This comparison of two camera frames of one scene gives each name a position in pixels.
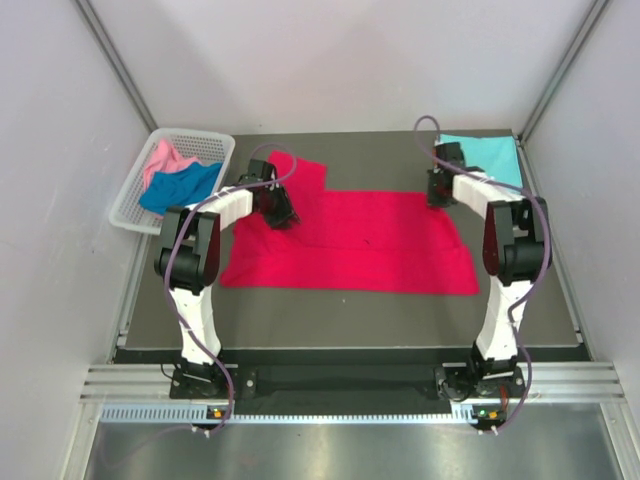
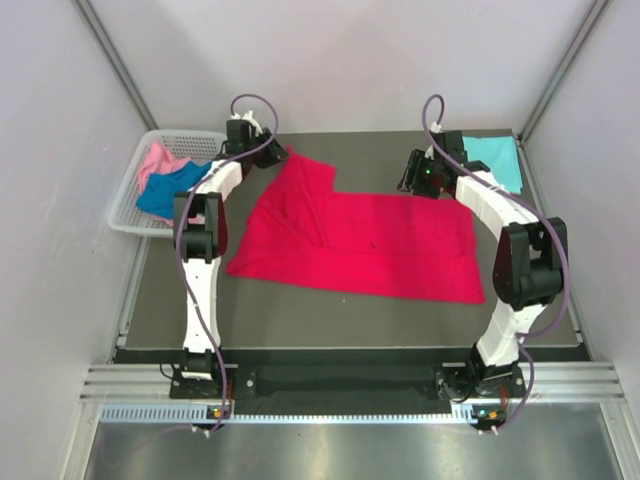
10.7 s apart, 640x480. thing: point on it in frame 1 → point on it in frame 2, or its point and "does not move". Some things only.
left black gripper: (279, 220) → (274, 154)
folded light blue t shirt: (495, 155) does not move
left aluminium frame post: (117, 64) does not move
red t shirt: (349, 242) does not move
